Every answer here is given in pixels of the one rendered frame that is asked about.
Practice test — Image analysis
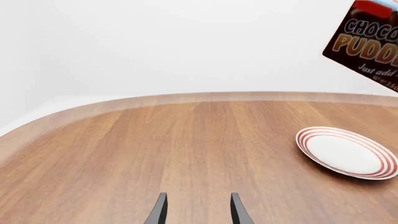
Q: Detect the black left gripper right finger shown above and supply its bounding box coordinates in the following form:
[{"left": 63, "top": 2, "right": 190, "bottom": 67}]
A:
[{"left": 230, "top": 192, "right": 256, "bottom": 224}]

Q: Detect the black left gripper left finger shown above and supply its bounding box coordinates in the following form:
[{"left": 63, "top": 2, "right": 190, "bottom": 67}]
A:
[{"left": 143, "top": 192, "right": 169, "bottom": 224}]

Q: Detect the white plate with red rings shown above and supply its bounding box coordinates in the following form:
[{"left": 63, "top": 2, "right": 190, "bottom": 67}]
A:
[{"left": 295, "top": 126, "right": 398, "bottom": 181}]

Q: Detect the brown chocolate pudding box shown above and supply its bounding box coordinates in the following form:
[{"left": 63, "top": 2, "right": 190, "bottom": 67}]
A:
[{"left": 322, "top": 0, "right": 398, "bottom": 95}]

